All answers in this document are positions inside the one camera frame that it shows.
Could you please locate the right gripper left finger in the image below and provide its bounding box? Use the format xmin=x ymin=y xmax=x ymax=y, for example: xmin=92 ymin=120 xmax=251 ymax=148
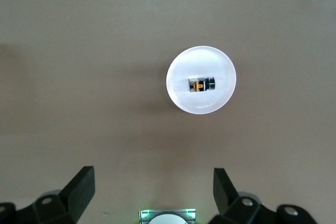
xmin=0 ymin=166 xmax=96 ymax=224

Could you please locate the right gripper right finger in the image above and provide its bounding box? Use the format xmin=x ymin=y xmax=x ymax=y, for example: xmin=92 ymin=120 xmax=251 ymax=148
xmin=209 ymin=168 xmax=320 ymax=224

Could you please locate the pink round plate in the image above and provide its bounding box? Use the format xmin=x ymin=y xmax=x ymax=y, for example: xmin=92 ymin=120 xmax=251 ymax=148
xmin=165 ymin=45 xmax=237 ymax=115

